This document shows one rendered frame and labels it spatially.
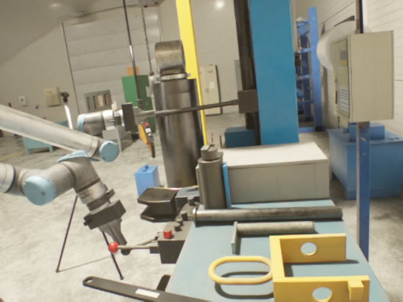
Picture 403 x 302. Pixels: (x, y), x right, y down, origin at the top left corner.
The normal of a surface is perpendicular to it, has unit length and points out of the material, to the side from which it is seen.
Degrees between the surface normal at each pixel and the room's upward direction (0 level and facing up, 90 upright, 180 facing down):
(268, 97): 90
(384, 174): 90
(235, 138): 90
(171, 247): 90
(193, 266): 0
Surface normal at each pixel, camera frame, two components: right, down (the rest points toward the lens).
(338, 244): -0.18, 0.23
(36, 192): -0.38, 0.36
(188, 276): -0.12, -0.97
